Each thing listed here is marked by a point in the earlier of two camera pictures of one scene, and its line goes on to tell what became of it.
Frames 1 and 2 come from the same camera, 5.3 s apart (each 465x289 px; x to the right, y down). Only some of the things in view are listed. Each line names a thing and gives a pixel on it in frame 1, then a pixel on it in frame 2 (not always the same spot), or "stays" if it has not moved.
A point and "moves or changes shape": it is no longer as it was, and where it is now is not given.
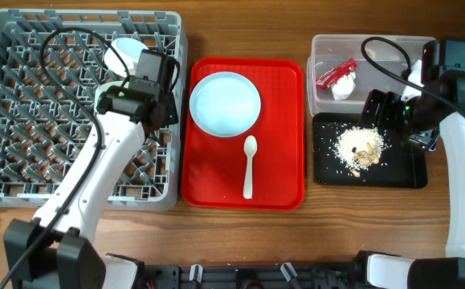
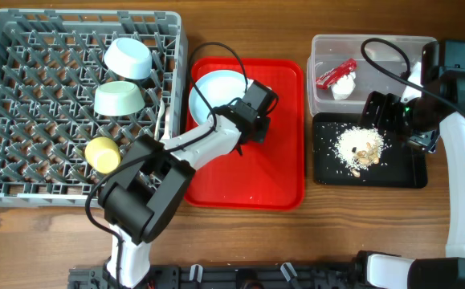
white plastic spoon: [250, 148] moves or changes shape
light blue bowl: [129, 50] stays
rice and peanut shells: [358, 148] stays
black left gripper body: [171, 116] → [263, 125]
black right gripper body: [405, 116] stays
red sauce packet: [332, 75] stays
